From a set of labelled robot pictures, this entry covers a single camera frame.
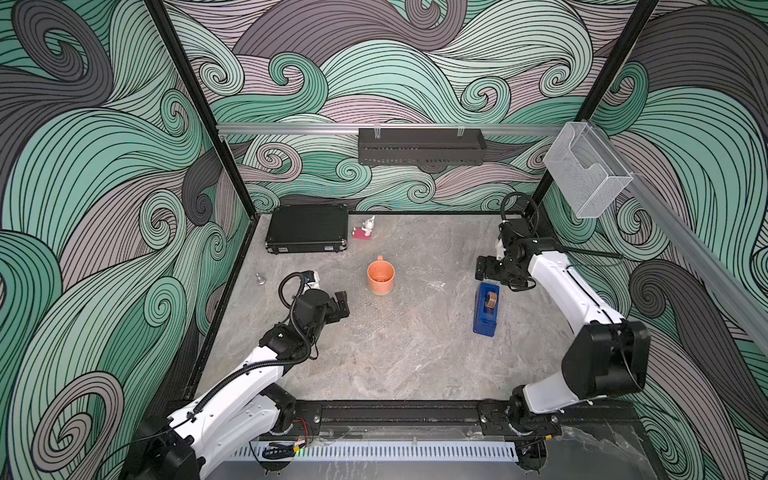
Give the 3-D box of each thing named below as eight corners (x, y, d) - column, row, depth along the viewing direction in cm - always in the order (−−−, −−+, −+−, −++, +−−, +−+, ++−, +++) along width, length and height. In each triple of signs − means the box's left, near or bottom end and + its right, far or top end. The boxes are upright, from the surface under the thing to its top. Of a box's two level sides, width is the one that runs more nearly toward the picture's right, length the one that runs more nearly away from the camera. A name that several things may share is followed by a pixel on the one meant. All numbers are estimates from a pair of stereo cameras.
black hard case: (265, 256, 109) (260, 246, 105) (280, 209, 126) (276, 198, 121) (345, 256, 109) (343, 245, 105) (349, 209, 126) (348, 198, 121)
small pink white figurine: (353, 239, 115) (352, 224, 108) (354, 231, 117) (352, 216, 110) (374, 239, 115) (373, 223, 108) (374, 231, 117) (374, 216, 110)
